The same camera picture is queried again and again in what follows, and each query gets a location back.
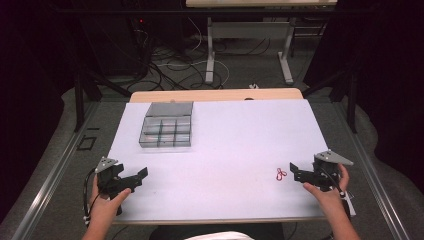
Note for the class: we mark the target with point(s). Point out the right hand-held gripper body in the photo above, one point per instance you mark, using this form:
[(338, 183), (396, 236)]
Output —
[(323, 173)]

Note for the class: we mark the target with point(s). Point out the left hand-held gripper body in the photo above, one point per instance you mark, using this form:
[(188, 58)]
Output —
[(111, 181)]

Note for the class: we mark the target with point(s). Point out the red rubber band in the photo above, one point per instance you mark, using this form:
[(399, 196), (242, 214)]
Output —
[(280, 174)]

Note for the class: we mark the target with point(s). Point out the clear plastic compartment box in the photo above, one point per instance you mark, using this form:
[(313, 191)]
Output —
[(168, 128)]

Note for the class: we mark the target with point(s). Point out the person's right hand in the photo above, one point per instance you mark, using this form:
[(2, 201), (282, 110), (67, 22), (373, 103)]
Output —
[(328, 196)]

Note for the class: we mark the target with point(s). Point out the person's left hand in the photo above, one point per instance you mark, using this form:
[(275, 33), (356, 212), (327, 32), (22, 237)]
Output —
[(106, 208)]

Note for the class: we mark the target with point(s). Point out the person's dark clothing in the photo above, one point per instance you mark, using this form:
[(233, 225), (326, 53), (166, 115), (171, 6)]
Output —
[(166, 231)]

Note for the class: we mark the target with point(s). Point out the white table mat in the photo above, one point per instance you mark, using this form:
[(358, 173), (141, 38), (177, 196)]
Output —
[(226, 150)]

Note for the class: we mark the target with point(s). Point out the black metal stand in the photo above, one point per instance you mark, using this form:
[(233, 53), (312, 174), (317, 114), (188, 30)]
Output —
[(81, 96), (350, 96)]

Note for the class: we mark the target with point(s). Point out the person's white clothing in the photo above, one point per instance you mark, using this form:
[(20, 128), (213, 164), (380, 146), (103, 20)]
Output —
[(220, 236)]

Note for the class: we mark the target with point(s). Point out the wooden table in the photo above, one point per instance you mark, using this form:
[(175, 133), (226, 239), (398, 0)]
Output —
[(216, 95)]

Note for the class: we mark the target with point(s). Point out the dark computer tower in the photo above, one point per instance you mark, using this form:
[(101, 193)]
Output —
[(110, 40)]

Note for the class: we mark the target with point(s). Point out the desk with white legs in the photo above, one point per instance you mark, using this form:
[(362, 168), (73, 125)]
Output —
[(250, 30)]

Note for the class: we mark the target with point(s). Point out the aluminium floor rail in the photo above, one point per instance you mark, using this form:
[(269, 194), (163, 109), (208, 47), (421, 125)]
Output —
[(370, 173), (50, 180)]

